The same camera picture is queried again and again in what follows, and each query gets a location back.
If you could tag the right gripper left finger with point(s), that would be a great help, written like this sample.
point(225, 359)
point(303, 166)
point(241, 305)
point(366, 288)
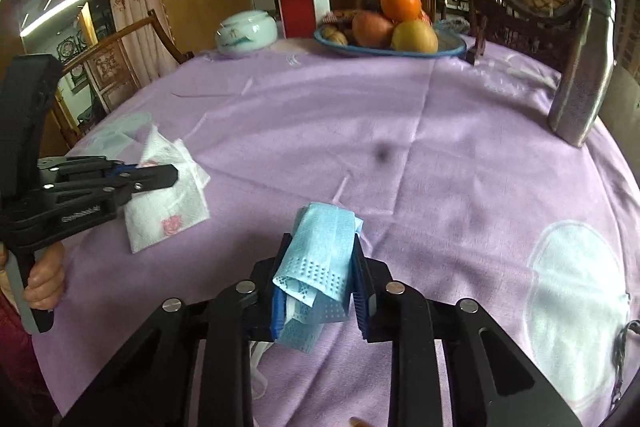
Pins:
point(188, 354)

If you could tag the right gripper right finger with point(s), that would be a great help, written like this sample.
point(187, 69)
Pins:
point(491, 381)

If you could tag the blue face mask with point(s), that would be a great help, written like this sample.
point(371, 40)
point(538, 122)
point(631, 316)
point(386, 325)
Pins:
point(312, 285)

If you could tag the person's left hand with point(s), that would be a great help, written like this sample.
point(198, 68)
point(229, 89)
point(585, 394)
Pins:
point(46, 281)

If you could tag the wooden armchair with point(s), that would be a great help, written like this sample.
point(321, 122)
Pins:
point(105, 67)

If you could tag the floral pink curtain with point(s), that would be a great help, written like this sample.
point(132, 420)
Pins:
point(148, 56)

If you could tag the purple tablecloth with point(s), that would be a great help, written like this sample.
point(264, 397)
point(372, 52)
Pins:
point(462, 189)

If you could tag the white ceramic jar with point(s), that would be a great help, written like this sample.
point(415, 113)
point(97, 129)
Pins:
point(246, 33)

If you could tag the steel water bottle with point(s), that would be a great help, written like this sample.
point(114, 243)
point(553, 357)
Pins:
point(584, 81)

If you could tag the red white box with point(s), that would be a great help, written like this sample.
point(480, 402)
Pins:
point(300, 18)

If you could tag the yellow apple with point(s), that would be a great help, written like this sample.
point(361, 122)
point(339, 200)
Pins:
point(415, 36)

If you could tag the red apple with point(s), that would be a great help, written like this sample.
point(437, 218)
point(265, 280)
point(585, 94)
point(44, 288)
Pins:
point(372, 30)

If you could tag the orange fruit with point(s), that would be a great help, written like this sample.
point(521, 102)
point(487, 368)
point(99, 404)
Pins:
point(401, 10)

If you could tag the grey tassel keychain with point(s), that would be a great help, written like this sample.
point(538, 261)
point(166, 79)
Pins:
point(618, 359)

